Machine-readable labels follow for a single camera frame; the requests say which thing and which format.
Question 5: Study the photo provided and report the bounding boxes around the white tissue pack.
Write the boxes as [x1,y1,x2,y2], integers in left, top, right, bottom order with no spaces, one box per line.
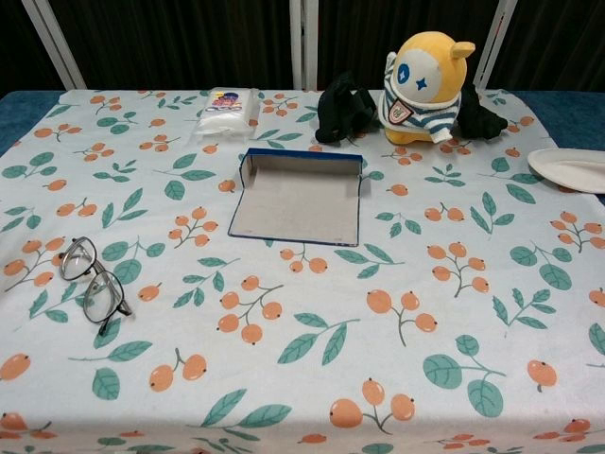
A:
[191,87,262,142]

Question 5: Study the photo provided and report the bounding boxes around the floral orange green tablecloth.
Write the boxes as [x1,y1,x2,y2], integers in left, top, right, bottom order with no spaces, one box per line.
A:
[0,88,605,454]

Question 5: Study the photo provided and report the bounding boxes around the black frame eyeglasses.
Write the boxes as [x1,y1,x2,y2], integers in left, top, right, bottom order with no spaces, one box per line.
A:
[59,236,133,327]

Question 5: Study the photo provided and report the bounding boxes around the yellow striped plush toy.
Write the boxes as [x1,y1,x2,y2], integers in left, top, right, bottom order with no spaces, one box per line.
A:
[377,30,477,146]

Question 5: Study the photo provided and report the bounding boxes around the blue glasses case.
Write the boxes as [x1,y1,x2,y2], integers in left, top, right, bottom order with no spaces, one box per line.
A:
[228,147,368,248]

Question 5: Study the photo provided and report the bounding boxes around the black pleated curtain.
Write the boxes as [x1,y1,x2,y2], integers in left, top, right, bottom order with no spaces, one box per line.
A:
[315,0,495,91]
[0,0,67,94]
[44,0,294,92]
[489,0,605,92]

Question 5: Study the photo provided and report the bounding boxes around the white plate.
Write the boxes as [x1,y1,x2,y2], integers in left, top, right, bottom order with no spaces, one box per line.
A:
[527,148,605,194]

